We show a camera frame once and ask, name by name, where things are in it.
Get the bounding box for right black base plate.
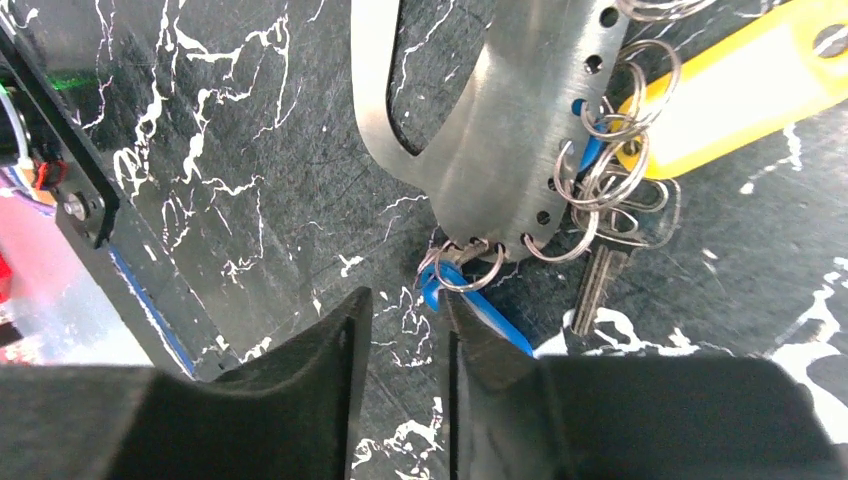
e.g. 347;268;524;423
1;1;240;381

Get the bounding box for blue key tag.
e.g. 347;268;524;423
418;98;614;357

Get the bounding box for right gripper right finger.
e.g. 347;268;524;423
439;291;847;479

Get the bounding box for silver key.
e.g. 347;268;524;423
570;239;632;336

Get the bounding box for yellow key tag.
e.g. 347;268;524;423
643;1;847;180

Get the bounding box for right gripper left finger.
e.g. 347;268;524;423
1;287;373;479

